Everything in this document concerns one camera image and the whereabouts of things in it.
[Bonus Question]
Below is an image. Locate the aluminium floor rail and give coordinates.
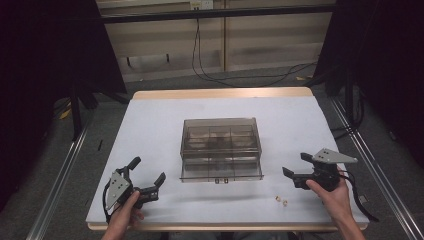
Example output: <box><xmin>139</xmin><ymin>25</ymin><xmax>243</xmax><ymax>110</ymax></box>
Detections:
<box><xmin>329</xmin><ymin>95</ymin><xmax>424</xmax><ymax>240</ymax></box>
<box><xmin>25</xmin><ymin>117</ymin><xmax>94</xmax><ymax>240</ymax></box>

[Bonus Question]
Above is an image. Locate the person's right hand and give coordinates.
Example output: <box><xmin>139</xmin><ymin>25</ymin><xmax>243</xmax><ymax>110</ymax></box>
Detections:
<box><xmin>305</xmin><ymin>166</ymin><xmax>355</xmax><ymax>224</ymax></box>

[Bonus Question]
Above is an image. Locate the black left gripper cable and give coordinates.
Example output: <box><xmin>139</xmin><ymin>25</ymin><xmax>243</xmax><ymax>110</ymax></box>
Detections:
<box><xmin>101</xmin><ymin>179</ymin><xmax>122</xmax><ymax>225</ymax></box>

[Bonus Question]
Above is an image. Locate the wooden table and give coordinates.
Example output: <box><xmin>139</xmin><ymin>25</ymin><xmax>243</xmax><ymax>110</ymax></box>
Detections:
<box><xmin>87</xmin><ymin>86</ymin><xmax>369</xmax><ymax>233</ymax></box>

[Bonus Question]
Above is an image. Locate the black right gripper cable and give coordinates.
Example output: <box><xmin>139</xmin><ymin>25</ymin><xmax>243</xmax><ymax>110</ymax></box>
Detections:
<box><xmin>339</xmin><ymin>169</ymin><xmax>380</xmax><ymax>224</ymax></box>

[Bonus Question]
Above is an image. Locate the person's left hand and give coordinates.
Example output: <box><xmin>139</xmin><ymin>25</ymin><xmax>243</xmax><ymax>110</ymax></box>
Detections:
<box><xmin>107</xmin><ymin>190</ymin><xmax>146</xmax><ymax>231</ymax></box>

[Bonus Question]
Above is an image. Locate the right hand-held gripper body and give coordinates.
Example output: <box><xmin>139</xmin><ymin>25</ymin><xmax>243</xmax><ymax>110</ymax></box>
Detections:
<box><xmin>293</xmin><ymin>147</ymin><xmax>359</xmax><ymax>193</ymax></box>

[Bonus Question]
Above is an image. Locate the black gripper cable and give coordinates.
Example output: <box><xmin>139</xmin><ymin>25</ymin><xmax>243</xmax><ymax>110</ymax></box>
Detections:
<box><xmin>339</xmin><ymin>169</ymin><xmax>380</xmax><ymax>224</ymax></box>
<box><xmin>101</xmin><ymin>179</ymin><xmax>122</xmax><ymax>225</ymax></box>

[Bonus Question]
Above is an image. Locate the black floor cable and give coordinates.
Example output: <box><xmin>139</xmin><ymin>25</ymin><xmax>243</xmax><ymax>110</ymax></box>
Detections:
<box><xmin>191</xmin><ymin>17</ymin><xmax>318</xmax><ymax>89</ymax></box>

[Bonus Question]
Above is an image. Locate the white table mat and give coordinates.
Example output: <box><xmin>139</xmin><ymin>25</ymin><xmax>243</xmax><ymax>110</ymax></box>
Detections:
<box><xmin>85</xmin><ymin>95</ymin><xmax>370</xmax><ymax>226</ymax></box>

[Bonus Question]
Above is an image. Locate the black horizontal bar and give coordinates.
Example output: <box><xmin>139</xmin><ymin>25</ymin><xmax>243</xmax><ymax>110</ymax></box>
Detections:
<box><xmin>99</xmin><ymin>3</ymin><xmax>338</xmax><ymax>25</ymax></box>

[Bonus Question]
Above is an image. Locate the white wall socket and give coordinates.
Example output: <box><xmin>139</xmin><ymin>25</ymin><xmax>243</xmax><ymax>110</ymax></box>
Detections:
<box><xmin>189</xmin><ymin>0</ymin><xmax>214</xmax><ymax>11</ymax></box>

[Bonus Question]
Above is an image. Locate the smoky transparent plastic organizer box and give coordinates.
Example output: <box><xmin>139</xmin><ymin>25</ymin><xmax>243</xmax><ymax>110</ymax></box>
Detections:
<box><xmin>179</xmin><ymin>116</ymin><xmax>264</xmax><ymax>185</ymax></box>

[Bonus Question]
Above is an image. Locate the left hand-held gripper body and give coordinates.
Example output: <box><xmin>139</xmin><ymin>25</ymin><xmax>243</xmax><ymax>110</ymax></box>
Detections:
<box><xmin>105</xmin><ymin>166</ymin><xmax>159</xmax><ymax>211</ymax></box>

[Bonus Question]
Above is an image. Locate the black curtain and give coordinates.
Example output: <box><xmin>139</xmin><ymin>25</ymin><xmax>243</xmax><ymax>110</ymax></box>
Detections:
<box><xmin>0</xmin><ymin>0</ymin><xmax>128</xmax><ymax>212</ymax></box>
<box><xmin>314</xmin><ymin>0</ymin><xmax>424</xmax><ymax>171</ymax></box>

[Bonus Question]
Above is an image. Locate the black metal stand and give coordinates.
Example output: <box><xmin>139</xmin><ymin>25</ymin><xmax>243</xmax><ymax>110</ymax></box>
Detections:
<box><xmin>68</xmin><ymin>83</ymin><xmax>100</xmax><ymax>142</ymax></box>
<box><xmin>305</xmin><ymin>65</ymin><xmax>365</xmax><ymax>141</ymax></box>

